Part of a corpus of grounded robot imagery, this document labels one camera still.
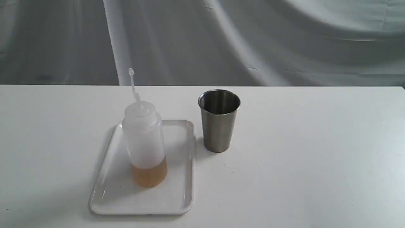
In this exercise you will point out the white plastic tray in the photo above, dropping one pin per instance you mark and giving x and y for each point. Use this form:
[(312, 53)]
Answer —
[(116, 193)]

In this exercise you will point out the translucent squeeze bottle amber liquid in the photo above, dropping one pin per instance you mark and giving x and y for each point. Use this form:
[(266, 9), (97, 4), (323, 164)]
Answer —
[(143, 135)]

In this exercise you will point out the stainless steel cup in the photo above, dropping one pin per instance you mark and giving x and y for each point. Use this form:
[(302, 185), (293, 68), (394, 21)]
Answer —
[(218, 112)]

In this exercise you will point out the grey fabric backdrop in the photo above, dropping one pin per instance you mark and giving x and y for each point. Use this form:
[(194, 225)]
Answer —
[(203, 42)]

